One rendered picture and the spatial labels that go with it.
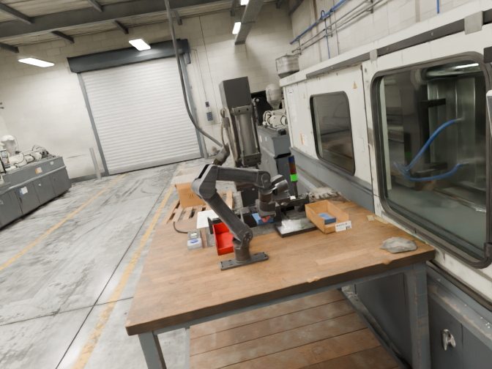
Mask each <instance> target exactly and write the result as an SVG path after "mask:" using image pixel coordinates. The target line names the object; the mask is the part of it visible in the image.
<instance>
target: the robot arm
mask: <svg viewBox="0 0 492 369"><path fill-rule="evenodd" d="M216 181H229V182H246V183H252V184H255V186H257V187H259V189H258V199H256V209H257V212H258V215H259V217H260V218H261V219H262V220H263V221H264V222H266V221H268V219H269V218H270V217H275V215H276V213H275V207H276V203H277V204H280V205H284V206H286V205H287V204H288V203H290V202H291V196H290V195H289V193H288V191H287V189H288V182H287V181H286V179H285V177H284V176H282V175H277V176H274V177H272V178H271V175H270V173H269V172H268V171H262V170H258V169H249V168H234V167H226V166H219V165H212V164H209V163H204V164H203V165H202V166H201V168H200V170H199V171H198V173H197V174H196V176H195V178H194V180H193V181H192V183H191V190H192V191H193V192H194V193H195V194H196V195H197V196H198V197H199V198H200V199H202V200H203V201H204V202H205V203H206V204H207V205H208V206H209V207H210V208H211V209H212V210H213V212H214V213H215V214H216V215H217V216H218V217H219V218H220V219H221V220H222V221H223V222H224V223H225V225H226V226H227V227H228V229H229V230H230V231H229V232H230V233H231V234H232V235H233V239H232V243H233V244H234V246H233V248H234V255H235V258H231V259H228V260H224V261H220V262H219V263H220V271H225V270H228V269H233V268H237V267H243V266H246V265H249V264H255V263H258V262H262V261H267V260H269V258H268V255H267V253H266V251H261V252H258V253H252V254H250V250H249V244H250V242H251V241H252V239H253V231H252V230H251V229H250V227H249V226H248V225H247V224H245V223H243V222H242V221H241V220H240V219H239V218H238V217H237V216H236V215H235V213H234V212H233V211H232V210H231V208H230V207H229V206H228V205H227V204H226V202H225V201H224V200H223V199H222V198H221V197H220V195H219V193H218V192H217V189H216V187H215V185H216ZM264 218H266V219H264Z"/></svg>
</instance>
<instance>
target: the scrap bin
mask: <svg viewBox="0 0 492 369"><path fill-rule="evenodd" d="M212 227H213V231H214V236H215V244H216V248H217V254H218V255H219V256H221V255H225V254H228V253H234V248H233V246H234V244H233V243H232V239H233V235H232V234H231V233H230V232H229V231H230V230H229V229H228V227H227V226H226V225H225V223H218V224H214V225H212Z"/></svg>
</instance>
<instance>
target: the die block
mask: <svg viewBox="0 0 492 369"><path fill-rule="evenodd" d="M240 213H241V212H240ZM275 213H276V215H275V217H273V222H270V223H276V222H279V221H282V217H281V212H280V208H276V209H275ZM241 218H242V222H243V223H245V224H247V225H248V226H249V227H250V228H253V227H256V226H257V223H256V220H255V218H253V220H252V218H251V216H250V214H249V215H243V216H242V213H241Z"/></svg>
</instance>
